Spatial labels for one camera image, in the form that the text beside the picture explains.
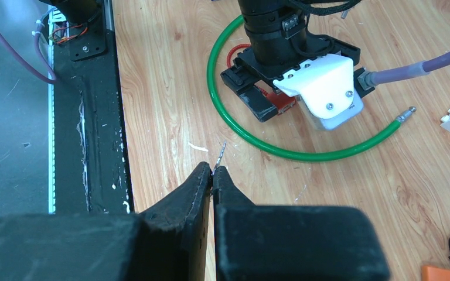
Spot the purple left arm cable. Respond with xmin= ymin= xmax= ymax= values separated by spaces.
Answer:
xmin=359 ymin=39 xmax=450 ymax=91

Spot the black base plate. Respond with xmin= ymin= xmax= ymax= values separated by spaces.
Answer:
xmin=48 ymin=0 xmax=136 ymax=215

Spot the green cable lock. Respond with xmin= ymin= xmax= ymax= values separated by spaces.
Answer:
xmin=206 ymin=15 xmax=417 ymax=162

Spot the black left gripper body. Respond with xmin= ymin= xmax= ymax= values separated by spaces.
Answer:
xmin=220 ymin=33 xmax=360 ymax=122

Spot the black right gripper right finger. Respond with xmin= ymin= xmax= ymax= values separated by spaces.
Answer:
xmin=212 ymin=166 xmax=254 ymax=280

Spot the white slotted cable duct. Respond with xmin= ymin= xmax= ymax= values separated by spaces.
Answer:
xmin=47 ymin=39 xmax=57 ymax=215

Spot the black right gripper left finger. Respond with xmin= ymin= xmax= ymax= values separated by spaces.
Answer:
xmin=137 ymin=162 xmax=213 ymax=280

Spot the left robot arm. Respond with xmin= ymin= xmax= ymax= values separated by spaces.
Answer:
xmin=220 ymin=1 xmax=360 ymax=122

